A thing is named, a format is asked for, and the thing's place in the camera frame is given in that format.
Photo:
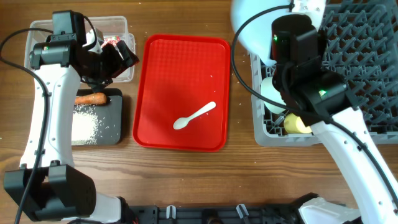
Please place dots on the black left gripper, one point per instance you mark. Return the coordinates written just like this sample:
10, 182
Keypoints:
117, 63

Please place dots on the red snack wrapper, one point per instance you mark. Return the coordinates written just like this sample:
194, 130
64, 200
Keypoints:
113, 40

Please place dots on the orange carrot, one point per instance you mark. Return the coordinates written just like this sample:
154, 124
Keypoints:
91, 99

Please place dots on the white rice grains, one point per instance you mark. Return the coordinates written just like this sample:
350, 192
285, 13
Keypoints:
93, 125

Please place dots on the white plastic spoon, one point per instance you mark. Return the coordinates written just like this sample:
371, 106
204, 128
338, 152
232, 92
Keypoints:
183, 121

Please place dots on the large light blue plate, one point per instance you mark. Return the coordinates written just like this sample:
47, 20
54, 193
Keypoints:
256, 37

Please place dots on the mint green bowl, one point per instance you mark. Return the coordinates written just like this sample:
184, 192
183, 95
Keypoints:
268, 91

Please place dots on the yellow plastic cup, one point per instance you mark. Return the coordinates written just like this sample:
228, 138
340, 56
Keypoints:
294, 125

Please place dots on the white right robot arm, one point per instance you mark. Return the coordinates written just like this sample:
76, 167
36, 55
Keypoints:
326, 104

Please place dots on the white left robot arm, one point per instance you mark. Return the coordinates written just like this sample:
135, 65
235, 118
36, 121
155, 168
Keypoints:
47, 186

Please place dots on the clear plastic waste bin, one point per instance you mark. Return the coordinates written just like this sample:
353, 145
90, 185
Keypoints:
110, 26

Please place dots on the black waste tray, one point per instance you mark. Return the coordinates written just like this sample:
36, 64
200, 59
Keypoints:
114, 105

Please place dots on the grey dishwasher rack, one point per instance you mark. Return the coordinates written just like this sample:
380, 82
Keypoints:
362, 46

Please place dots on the red plastic tray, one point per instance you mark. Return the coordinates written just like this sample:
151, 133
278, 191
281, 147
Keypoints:
180, 74

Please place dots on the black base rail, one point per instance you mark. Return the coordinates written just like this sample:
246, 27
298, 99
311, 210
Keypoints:
268, 214

